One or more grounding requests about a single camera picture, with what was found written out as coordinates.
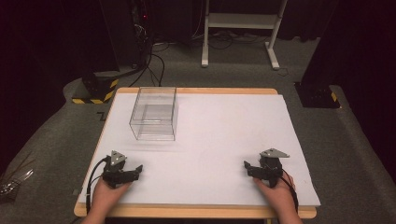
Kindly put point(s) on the person's left hand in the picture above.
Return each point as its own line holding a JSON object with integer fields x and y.
{"x": 107, "y": 196}

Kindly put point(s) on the clear plastic box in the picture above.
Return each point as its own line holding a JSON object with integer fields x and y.
{"x": 154, "y": 113}

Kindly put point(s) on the black equipment column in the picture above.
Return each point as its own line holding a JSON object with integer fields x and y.
{"x": 124, "y": 31}

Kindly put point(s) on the black square stand base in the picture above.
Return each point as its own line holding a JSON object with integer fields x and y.
{"x": 316, "y": 95}

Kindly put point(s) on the white metal stand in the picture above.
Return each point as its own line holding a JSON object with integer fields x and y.
{"x": 243, "y": 21}

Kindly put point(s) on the person's right hand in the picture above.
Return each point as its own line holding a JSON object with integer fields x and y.
{"x": 278, "y": 196}

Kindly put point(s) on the dark curtain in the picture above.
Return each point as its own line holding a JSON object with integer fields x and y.
{"x": 355, "y": 40}

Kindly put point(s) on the white table mat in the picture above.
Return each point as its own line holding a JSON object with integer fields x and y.
{"x": 218, "y": 140}

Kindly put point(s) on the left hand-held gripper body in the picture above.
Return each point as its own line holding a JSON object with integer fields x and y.
{"x": 115, "y": 169}

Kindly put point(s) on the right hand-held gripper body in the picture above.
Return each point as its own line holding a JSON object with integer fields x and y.
{"x": 271, "y": 168}

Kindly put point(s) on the black base with yellow stripes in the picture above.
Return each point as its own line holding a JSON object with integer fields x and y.
{"x": 98, "y": 85}

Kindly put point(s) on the clear plastic wrap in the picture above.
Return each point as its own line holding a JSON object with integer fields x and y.
{"x": 14, "y": 183}

